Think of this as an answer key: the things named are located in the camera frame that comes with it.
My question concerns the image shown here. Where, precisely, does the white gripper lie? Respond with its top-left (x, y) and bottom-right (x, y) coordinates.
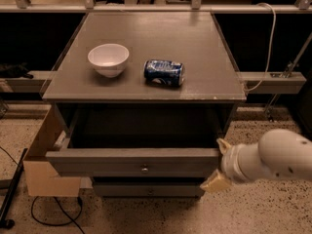
top-left (200, 138), bottom-right (263, 193)

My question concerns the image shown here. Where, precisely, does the grey top drawer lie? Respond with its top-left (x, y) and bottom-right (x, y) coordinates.
top-left (46, 105), bottom-right (220, 177)

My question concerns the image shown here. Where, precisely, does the grey drawer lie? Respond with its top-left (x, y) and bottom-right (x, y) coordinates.
top-left (46, 105), bottom-right (220, 177)
top-left (93, 181), bottom-right (205, 198)

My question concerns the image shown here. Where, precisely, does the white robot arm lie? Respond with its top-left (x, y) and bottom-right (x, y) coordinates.
top-left (200, 129), bottom-right (312, 193)

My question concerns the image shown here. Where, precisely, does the grey bottom drawer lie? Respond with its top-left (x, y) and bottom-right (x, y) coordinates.
top-left (93, 181), bottom-right (205, 198)

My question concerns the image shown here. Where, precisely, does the grey drawer cabinet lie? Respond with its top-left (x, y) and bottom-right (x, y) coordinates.
top-left (43, 12), bottom-right (246, 185)

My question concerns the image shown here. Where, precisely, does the blue soda can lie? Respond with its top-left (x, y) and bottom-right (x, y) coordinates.
top-left (143, 59), bottom-right (184, 87)

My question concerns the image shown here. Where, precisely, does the white bowl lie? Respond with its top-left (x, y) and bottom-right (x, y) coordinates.
top-left (88, 44), bottom-right (130, 78)

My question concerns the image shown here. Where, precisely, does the cardboard box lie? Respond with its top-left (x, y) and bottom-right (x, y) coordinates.
top-left (23, 107), bottom-right (81, 197)

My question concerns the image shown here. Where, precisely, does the black pole stand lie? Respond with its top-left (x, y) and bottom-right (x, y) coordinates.
top-left (0, 148), bottom-right (27, 229)

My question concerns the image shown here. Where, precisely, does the metal frame rail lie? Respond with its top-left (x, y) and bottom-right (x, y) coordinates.
top-left (0, 71), bottom-right (306, 95)

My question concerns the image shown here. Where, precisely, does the black floor cable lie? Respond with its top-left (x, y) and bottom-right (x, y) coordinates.
top-left (30, 195), bottom-right (86, 234)

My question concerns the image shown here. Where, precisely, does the white cable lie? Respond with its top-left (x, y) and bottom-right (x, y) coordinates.
top-left (243, 2), bottom-right (277, 94)

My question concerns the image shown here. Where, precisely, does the black object on rail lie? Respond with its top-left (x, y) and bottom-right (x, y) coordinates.
top-left (0, 62), bottom-right (33, 79)

